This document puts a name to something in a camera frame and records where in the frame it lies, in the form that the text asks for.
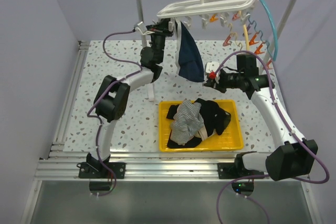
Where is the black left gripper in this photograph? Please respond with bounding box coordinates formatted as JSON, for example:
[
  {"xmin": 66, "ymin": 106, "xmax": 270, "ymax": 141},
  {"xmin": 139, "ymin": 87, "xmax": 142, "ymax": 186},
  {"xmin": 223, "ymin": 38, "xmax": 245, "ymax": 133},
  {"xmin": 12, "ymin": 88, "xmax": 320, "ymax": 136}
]
[{"xmin": 145, "ymin": 13, "xmax": 173, "ymax": 63}]

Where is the navy blue underwear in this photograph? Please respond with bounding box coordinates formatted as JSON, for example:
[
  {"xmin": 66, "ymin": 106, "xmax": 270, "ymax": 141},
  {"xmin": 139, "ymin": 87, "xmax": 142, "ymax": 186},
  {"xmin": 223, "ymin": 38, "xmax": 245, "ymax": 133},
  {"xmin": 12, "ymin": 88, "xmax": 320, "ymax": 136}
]
[{"xmin": 175, "ymin": 22, "xmax": 204, "ymax": 83}]

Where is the grey striped underwear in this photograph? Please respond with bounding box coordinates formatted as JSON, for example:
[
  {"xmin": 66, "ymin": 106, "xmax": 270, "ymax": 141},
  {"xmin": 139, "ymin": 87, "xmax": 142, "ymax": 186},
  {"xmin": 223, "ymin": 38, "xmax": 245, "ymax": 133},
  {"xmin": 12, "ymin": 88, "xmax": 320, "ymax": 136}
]
[{"xmin": 169, "ymin": 99, "xmax": 205, "ymax": 145}]

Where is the blue round clip hanger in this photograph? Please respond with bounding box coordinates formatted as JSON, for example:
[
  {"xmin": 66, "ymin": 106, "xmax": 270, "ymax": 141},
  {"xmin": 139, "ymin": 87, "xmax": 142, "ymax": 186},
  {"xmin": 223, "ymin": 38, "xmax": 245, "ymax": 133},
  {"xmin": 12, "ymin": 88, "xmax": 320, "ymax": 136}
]
[{"xmin": 259, "ymin": 0, "xmax": 279, "ymax": 69}]

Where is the black underwear beige waistband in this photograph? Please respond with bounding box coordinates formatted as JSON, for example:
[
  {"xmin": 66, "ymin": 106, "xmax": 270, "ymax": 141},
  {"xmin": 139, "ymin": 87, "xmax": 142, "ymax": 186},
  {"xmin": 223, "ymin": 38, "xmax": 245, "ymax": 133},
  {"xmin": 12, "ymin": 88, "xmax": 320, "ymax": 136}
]
[{"xmin": 195, "ymin": 99, "xmax": 231, "ymax": 140}]

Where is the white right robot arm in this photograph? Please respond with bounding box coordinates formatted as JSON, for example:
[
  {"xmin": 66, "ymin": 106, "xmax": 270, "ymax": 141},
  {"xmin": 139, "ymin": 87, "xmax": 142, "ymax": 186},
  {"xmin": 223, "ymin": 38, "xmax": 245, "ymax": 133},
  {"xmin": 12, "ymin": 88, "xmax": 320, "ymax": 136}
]
[{"xmin": 204, "ymin": 51, "xmax": 318, "ymax": 181}]

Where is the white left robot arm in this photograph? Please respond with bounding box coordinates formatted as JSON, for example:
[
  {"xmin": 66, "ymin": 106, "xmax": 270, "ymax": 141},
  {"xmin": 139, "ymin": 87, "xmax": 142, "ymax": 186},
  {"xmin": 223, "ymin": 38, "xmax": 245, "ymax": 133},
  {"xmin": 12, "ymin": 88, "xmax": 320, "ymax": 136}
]
[{"xmin": 77, "ymin": 18, "xmax": 173, "ymax": 179}]

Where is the white rectangular clip hanger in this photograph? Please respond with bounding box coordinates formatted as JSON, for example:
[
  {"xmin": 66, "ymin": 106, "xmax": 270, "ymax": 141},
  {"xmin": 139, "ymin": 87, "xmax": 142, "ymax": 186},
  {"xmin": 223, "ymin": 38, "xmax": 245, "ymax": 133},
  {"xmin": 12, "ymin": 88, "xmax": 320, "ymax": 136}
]
[{"xmin": 157, "ymin": 0, "xmax": 257, "ymax": 27}]

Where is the yellow plastic tray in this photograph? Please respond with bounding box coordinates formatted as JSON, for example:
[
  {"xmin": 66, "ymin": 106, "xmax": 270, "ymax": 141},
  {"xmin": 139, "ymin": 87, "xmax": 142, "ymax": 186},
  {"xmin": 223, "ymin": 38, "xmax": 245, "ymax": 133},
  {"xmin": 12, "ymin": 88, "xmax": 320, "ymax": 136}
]
[{"xmin": 158, "ymin": 100, "xmax": 244, "ymax": 152}]

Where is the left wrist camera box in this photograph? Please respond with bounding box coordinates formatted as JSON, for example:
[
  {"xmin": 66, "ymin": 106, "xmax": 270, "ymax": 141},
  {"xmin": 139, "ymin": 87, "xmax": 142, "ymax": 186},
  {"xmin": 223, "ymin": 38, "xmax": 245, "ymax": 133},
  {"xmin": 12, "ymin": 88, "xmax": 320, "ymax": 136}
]
[{"xmin": 134, "ymin": 22, "xmax": 154, "ymax": 36}]

